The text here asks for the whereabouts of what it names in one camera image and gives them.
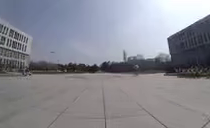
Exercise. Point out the row of trees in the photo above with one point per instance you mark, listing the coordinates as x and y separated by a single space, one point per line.
93 67

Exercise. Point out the distant pale buildings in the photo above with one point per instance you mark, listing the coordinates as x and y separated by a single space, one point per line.
148 58

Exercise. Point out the row of parked bicycles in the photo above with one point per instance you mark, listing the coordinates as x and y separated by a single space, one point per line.
193 70

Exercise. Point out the dark grey building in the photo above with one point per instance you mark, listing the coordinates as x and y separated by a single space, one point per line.
196 43

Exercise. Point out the white building with windows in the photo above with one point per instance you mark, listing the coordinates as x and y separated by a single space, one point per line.
9 45

